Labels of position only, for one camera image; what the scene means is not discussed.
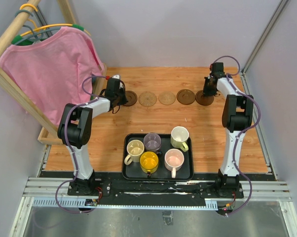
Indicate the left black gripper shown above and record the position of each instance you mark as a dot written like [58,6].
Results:
[124,101]

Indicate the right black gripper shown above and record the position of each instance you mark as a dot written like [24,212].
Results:
[206,92]

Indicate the brown coaster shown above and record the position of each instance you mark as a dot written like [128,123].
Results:
[185,96]
[203,99]
[131,97]

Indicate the woven coaster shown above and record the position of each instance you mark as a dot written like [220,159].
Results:
[166,98]
[147,99]

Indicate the pale green mug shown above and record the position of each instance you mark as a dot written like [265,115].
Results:
[179,138]

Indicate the pink mug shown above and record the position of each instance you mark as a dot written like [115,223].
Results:
[173,160]

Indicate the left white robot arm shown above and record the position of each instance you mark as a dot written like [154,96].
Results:
[75,131]

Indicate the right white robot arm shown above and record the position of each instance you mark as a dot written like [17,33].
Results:
[236,119]

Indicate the cream mug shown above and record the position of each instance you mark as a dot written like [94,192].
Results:
[135,149]

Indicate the purple mug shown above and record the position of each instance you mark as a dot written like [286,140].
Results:
[152,142]

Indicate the black serving tray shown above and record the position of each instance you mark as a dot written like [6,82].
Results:
[185,173]

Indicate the yellow mug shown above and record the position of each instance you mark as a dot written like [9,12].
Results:
[149,163]

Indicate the pink t-shirt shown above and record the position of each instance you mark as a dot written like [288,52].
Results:
[52,73]

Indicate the wooden clothes rack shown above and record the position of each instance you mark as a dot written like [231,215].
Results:
[8,84]

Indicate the grey-blue hanger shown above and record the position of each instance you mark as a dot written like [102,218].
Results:
[38,35]

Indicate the yellow hanger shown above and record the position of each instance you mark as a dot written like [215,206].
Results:
[68,14]

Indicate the green hanger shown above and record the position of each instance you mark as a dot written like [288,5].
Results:
[18,39]

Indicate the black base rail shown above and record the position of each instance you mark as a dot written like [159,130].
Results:
[147,192]

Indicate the aluminium frame post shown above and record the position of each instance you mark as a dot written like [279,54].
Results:
[265,34]

